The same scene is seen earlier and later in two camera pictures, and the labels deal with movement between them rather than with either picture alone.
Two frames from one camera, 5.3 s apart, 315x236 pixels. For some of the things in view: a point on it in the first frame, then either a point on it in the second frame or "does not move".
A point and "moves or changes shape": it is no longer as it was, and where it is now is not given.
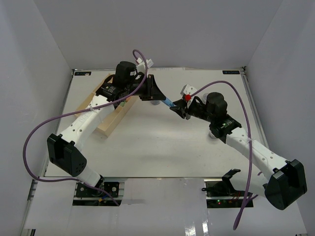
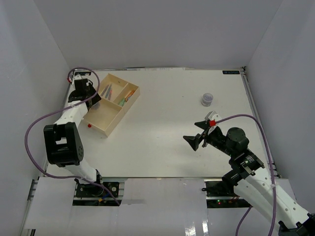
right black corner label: (231, 72) does not move
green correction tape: (122, 103) does not move
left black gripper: (153, 93) to (92, 90)
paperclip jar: (155, 102) moves or changes shape
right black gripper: (180, 109) to (194, 141)
